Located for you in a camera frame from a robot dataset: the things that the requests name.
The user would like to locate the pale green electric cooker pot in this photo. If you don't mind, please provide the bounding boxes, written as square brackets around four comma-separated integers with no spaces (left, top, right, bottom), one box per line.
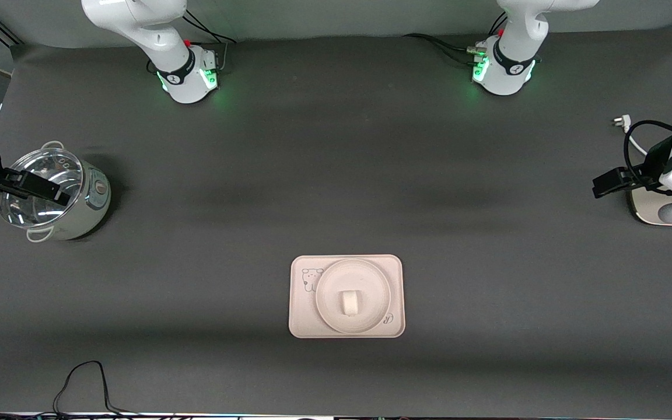
[0,140,112,243]

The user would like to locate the round cream plate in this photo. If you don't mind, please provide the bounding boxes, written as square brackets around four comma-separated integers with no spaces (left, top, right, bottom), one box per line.
[316,258,392,335]

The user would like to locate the black right arm base cables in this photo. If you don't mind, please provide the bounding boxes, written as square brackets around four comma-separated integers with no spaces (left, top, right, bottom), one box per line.
[181,9,237,74]

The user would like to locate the black arm base cables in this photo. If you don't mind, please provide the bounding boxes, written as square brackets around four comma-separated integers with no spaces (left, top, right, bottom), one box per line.
[181,9,237,74]
[403,12,509,66]

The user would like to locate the black left arm base cables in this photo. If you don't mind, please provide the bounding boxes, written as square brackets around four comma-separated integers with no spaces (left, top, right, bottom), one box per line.
[403,12,509,66]

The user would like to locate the white toaster power cable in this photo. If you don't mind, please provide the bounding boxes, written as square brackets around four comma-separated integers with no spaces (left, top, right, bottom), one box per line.
[612,115,650,157]

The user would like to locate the black looped cable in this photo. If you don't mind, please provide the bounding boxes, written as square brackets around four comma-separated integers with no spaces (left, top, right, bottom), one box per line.
[53,360,138,416]

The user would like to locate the cream tray with bear print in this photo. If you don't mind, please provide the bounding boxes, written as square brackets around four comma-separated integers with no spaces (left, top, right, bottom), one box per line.
[289,254,406,339]

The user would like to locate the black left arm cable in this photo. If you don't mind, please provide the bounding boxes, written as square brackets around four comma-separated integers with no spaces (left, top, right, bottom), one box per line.
[623,120,672,193]

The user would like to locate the small white bun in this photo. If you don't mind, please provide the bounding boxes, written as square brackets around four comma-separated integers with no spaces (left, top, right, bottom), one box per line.
[338,290,361,317]

